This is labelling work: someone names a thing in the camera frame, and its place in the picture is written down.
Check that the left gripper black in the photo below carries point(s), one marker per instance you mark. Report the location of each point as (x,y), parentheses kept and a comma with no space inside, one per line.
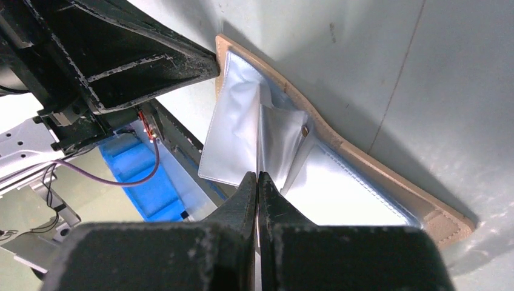
(80,57)

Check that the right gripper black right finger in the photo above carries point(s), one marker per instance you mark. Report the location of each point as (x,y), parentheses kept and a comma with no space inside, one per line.
(296,254)

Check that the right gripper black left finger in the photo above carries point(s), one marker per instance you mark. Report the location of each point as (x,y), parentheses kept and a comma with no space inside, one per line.
(215,253)

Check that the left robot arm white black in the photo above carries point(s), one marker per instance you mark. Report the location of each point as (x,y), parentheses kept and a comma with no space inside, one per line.
(28,145)

